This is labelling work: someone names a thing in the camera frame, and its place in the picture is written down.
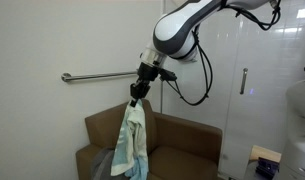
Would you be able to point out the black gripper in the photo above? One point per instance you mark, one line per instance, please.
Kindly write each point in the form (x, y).
(140, 88)

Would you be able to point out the white towel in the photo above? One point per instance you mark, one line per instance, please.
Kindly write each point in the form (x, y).
(131, 142)

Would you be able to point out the brown armchair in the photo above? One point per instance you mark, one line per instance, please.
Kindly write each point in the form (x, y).
(178, 149)

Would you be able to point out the blue towel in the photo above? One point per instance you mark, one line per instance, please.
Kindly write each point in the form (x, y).
(139, 170)

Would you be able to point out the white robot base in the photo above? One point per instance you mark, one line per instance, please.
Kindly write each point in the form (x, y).
(292, 164)

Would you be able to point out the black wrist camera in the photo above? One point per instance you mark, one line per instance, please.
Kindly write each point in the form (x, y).
(166, 75)

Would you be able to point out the grey towel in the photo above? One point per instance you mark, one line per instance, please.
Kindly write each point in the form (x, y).
(100, 168)

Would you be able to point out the metal shower door handle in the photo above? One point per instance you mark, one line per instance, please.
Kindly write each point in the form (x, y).
(243, 83)

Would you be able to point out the metal towel bar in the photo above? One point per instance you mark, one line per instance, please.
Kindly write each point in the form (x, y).
(66, 77)

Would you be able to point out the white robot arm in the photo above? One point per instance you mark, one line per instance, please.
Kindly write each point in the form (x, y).
(175, 35)

